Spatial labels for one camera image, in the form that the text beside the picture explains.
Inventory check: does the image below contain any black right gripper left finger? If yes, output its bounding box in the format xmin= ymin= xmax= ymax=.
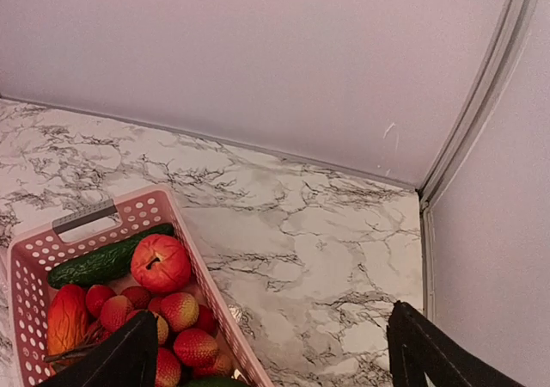
xmin=39 ymin=311 xmax=158 ymax=386

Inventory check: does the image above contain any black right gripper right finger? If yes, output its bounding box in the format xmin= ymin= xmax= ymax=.
xmin=387 ymin=301 xmax=522 ymax=387

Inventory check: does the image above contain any orange red mango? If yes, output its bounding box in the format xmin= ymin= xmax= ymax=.
xmin=46 ymin=284 xmax=89 ymax=356

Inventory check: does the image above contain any green cucumber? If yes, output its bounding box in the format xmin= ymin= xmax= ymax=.
xmin=47 ymin=223 xmax=174 ymax=290

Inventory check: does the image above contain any red apple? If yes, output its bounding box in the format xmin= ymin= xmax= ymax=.
xmin=130 ymin=234 xmax=192 ymax=294

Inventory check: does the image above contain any pink perforated plastic basket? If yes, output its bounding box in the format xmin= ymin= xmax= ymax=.
xmin=3 ymin=186 xmax=272 ymax=386

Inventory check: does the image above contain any aluminium frame post right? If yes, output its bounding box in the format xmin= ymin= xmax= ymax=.
xmin=418 ymin=0 xmax=539 ymax=321

